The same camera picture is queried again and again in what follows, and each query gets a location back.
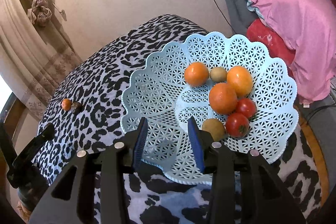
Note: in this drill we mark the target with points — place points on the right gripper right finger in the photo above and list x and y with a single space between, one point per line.
264 197

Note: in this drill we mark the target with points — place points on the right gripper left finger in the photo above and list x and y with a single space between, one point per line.
70 198

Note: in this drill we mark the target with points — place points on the dark passion fruit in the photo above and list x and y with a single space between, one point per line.
76 108

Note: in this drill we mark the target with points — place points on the small mandarin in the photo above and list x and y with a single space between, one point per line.
196 74
66 104

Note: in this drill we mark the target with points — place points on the red tomato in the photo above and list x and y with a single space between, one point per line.
237 125
246 107

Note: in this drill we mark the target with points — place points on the brown kiwi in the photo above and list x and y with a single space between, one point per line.
218 74
215 128

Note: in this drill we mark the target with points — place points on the large deep orange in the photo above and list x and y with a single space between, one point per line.
223 98

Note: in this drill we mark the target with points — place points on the large yellow-orange orange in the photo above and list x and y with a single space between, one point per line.
241 80

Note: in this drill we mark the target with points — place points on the leopard print table cloth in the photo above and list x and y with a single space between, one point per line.
98 84

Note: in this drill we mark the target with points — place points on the light blue plastic basket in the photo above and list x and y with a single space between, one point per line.
160 94

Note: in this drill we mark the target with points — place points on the beige patterned curtain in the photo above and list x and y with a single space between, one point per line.
36 53

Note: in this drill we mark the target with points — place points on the red blanket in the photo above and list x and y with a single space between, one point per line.
258 32

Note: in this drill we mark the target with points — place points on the pink blanket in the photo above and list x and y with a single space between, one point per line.
307 28

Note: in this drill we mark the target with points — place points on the wooden window frame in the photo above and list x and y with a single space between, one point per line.
11 117

